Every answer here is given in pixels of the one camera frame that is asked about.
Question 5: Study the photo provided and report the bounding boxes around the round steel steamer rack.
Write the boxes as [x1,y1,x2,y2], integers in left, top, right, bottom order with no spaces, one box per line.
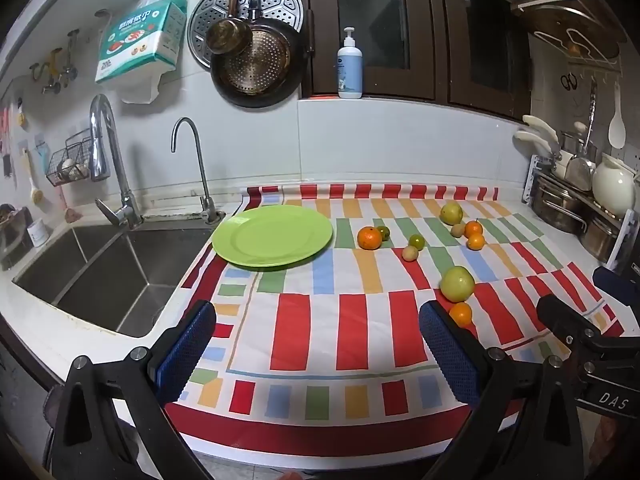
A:
[187,0,304,68]

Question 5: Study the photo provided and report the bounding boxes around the person's right forearm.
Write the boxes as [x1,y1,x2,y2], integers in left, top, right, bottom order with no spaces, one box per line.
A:
[592,417,633,480]

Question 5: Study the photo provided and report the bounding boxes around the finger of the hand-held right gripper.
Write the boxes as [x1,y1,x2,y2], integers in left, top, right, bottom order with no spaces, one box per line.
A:
[536,294,640,361]
[592,267,640,307]

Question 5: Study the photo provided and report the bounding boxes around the large chrome faucet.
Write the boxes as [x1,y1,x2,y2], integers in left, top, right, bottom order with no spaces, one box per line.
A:
[89,94,143,228]

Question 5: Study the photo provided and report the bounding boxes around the black wire basket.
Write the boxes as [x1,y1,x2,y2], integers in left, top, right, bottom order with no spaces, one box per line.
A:
[46,130,101,187]

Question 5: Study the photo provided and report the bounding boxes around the steel ladle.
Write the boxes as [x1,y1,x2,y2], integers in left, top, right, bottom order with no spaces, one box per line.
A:
[565,77,598,191]

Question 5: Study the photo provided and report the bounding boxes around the green plate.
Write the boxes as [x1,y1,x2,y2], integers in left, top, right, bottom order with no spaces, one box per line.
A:
[212,205,334,268]

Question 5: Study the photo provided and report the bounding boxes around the dark wooden window frame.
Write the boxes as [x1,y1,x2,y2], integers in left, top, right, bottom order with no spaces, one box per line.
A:
[295,0,533,121]

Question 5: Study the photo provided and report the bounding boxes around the striped colourful table cloth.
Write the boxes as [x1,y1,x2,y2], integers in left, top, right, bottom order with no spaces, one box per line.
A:
[165,183,626,458]

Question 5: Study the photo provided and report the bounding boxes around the white plastic spoon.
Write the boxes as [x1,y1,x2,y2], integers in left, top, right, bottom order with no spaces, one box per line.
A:
[608,82,627,150]

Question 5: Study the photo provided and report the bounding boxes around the steel pot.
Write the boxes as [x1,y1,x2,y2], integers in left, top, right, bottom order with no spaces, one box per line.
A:
[580,215,626,261]
[530,175,593,233]

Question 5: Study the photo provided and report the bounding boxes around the large green pear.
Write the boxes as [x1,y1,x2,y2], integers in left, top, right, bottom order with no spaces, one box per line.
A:
[439,265,476,303]

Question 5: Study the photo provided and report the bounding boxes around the cream knife handle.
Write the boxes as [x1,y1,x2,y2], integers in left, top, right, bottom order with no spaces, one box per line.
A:
[522,115,559,144]
[515,130,556,154]

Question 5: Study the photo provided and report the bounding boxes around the thin gooseneck faucet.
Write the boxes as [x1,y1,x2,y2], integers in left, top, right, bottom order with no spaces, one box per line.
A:
[171,117,219,224]

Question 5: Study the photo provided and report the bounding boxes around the steel kitchen sink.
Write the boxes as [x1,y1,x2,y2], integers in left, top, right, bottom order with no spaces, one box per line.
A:
[12,222,221,339]

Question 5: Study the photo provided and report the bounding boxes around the black frying pan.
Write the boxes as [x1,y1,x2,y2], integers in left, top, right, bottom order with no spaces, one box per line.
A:
[210,0,306,109]

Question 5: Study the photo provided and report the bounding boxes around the white ceramic pitcher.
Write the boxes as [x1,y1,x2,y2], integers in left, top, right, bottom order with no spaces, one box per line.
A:
[592,154,638,218]

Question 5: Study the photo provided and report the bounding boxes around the white cup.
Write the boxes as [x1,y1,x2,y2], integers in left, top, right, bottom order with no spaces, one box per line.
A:
[27,220,50,247]

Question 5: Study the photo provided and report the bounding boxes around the steel pots on rack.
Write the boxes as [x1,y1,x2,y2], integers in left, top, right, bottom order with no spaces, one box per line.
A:
[522,155,640,268]

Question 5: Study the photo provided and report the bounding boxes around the white blue soap bottle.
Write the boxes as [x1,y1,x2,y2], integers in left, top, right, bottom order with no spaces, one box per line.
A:
[336,26,364,100]

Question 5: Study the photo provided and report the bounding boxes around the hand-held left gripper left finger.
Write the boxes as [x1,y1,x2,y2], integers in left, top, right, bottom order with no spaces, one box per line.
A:
[50,300,218,480]

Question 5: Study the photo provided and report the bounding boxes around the copper strainer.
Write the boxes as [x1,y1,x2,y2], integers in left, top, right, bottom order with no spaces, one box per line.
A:
[220,30,292,96]

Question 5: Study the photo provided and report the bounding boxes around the small brass pot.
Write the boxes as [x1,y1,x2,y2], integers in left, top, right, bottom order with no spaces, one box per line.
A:
[206,0,253,56]

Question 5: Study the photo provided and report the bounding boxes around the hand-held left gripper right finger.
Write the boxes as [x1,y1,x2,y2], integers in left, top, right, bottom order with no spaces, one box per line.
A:
[419,300,586,480]

